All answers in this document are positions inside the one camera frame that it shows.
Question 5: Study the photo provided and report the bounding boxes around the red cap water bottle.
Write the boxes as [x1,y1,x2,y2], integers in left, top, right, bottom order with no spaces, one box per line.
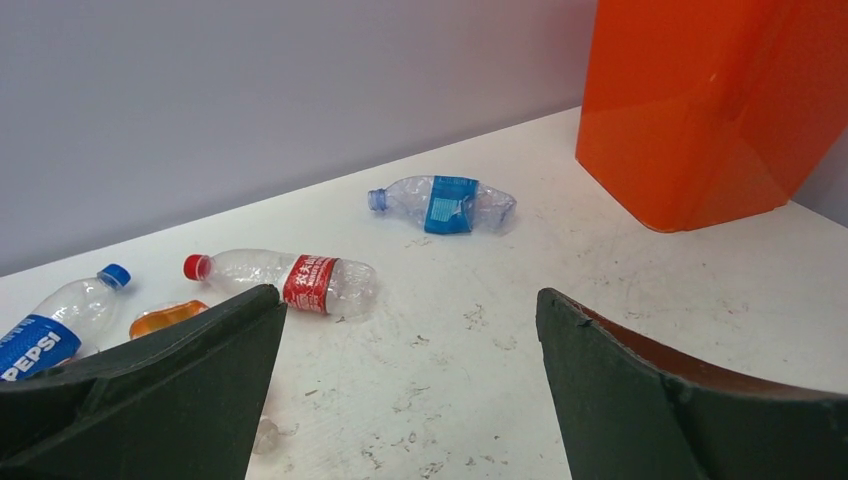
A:
[183,249,379,317]

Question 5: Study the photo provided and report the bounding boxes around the clear Pepsi bottle top left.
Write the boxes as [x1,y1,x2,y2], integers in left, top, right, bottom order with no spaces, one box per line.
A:
[1,264,132,382]

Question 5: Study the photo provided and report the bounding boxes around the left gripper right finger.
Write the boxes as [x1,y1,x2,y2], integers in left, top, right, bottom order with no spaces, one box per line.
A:
[536,288,847,479]

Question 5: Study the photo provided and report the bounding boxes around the orange plastic bin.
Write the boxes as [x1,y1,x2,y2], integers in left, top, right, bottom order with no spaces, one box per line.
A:
[576,1,847,233]

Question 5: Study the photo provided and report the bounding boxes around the crushed orange label bottle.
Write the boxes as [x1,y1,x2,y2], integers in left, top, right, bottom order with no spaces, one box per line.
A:
[129,300,208,340]

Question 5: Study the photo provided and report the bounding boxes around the crushed blue label bottle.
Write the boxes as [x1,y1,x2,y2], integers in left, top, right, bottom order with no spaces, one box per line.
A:
[367,175,517,235]

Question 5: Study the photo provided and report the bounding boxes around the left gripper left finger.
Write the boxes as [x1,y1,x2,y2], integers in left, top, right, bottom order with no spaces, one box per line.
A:
[1,285,286,479]

